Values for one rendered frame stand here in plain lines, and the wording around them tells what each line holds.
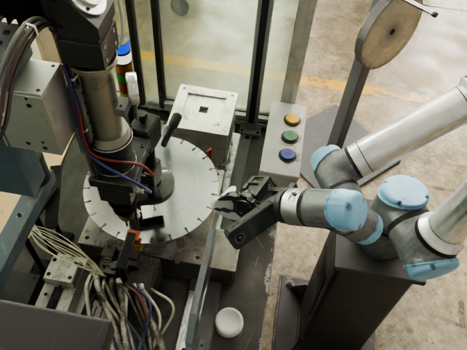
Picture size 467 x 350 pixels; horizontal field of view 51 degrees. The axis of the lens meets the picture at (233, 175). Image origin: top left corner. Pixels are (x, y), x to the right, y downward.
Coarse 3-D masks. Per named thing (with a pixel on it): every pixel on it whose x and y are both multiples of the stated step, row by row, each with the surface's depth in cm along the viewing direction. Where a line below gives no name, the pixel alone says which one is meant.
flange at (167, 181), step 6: (162, 168) 122; (162, 174) 120; (168, 174) 121; (162, 180) 119; (168, 180) 120; (156, 186) 117; (162, 186) 118; (168, 186) 118; (162, 192) 117; (168, 192) 117; (162, 198) 116
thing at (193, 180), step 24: (168, 144) 128; (192, 144) 128; (168, 168) 123; (192, 168) 124; (96, 192) 117; (192, 192) 119; (216, 192) 119; (96, 216) 113; (144, 216) 114; (168, 216) 114; (192, 216) 115; (144, 240) 110; (168, 240) 110
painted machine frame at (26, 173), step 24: (0, 24) 63; (0, 48) 60; (0, 144) 74; (0, 168) 79; (24, 168) 78; (48, 168) 106; (24, 192) 83; (48, 192) 109; (24, 216) 101; (0, 240) 98; (24, 240) 101; (48, 240) 119; (0, 264) 94; (0, 288) 94
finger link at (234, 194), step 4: (228, 192) 104; (232, 192) 103; (236, 192) 102; (220, 196) 106; (224, 196) 103; (228, 196) 102; (232, 196) 102; (236, 196) 101; (240, 196) 101; (220, 200) 105; (224, 200) 104; (228, 200) 104; (232, 200) 103; (236, 200) 102; (244, 200) 101
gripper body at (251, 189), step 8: (256, 176) 105; (264, 176) 104; (248, 184) 105; (256, 184) 104; (264, 184) 102; (272, 184) 104; (296, 184) 100; (248, 192) 103; (256, 192) 100; (264, 192) 102; (272, 192) 101; (280, 192) 96; (240, 200) 101; (248, 200) 99; (256, 200) 100; (264, 200) 100; (272, 200) 99; (280, 200) 95; (240, 208) 102; (248, 208) 101; (280, 216) 96
